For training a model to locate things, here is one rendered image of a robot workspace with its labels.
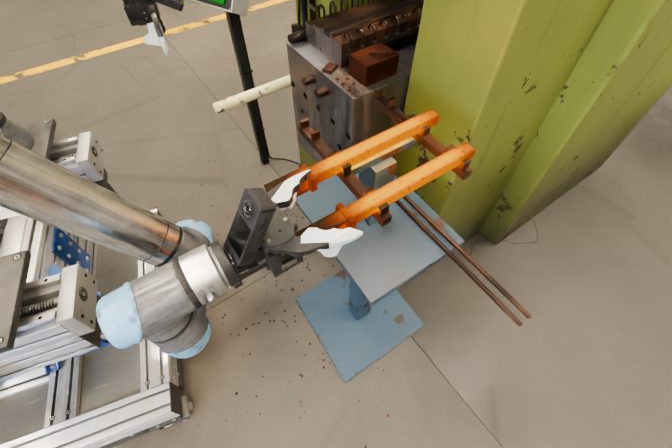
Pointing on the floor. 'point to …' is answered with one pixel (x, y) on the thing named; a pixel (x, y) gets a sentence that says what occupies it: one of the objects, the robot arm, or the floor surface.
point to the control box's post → (247, 82)
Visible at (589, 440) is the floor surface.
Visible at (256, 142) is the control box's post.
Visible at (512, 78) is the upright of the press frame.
